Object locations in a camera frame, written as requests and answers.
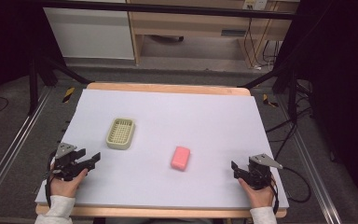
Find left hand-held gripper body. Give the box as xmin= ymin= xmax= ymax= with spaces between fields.
xmin=53 ymin=142 xmax=87 ymax=182

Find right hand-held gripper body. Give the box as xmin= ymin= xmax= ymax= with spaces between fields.
xmin=238 ymin=153 xmax=284 ymax=191

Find person's left hand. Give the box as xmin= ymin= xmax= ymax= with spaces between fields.
xmin=48 ymin=163 xmax=89 ymax=199

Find person's right hand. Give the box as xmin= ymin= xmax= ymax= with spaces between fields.
xmin=237 ymin=176 xmax=277 ymax=209

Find beige soap dish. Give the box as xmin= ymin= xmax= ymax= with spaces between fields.
xmin=105 ymin=117 xmax=136 ymax=151

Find pink soap bar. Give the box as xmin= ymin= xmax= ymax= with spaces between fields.
xmin=170 ymin=146 xmax=191 ymax=172

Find yellow black striped tape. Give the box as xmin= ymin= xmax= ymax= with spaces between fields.
xmin=62 ymin=86 xmax=76 ymax=105
xmin=262 ymin=93 xmax=280 ymax=109

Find white foam table mat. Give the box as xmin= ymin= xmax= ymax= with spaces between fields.
xmin=34 ymin=88 xmax=290 ymax=210

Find black metal stand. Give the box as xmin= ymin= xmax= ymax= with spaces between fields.
xmin=237 ymin=63 xmax=299 ymax=124
xmin=27 ymin=52 xmax=91 ymax=117

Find wooden table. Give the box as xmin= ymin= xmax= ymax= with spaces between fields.
xmin=34 ymin=81 xmax=289 ymax=219

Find white cabinet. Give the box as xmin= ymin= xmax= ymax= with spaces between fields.
xmin=43 ymin=6 xmax=135 ymax=61

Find black curtain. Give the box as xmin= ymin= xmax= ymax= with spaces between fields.
xmin=0 ymin=0 xmax=66 ymax=119
xmin=273 ymin=0 xmax=358 ymax=216

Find wooden desk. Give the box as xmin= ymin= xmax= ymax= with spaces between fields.
xmin=126 ymin=0 xmax=300 ymax=69

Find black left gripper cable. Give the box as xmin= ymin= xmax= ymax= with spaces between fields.
xmin=44 ymin=151 xmax=58 ymax=208

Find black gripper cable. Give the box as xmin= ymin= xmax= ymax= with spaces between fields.
xmin=269 ymin=166 xmax=312 ymax=216
xmin=44 ymin=151 xmax=58 ymax=208

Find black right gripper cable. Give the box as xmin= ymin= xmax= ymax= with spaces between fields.
xmin=269 ymin=166 xmax=312 ymax=216

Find metal floor rail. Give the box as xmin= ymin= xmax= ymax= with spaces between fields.
xmin=276 ymin=92 xmax=346 ymax=224
xmin=0 ymin=86 xmax=54 ymax=216

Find black floor cables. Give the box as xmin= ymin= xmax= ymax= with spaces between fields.
xmin=265 ymin=78 xmax=315 ymax=161

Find cables under wooden desk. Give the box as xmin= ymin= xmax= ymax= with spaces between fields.
xmin=242 ymin=17 xmax=282 ymax=70

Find white wall socket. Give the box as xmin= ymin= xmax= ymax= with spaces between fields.
xmin=241 ymin=0 xmax=268 ymax=11

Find black metal frame bar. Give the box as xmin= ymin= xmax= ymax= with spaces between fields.
xmin=27 ymin=0 xmax=296 ymax=21

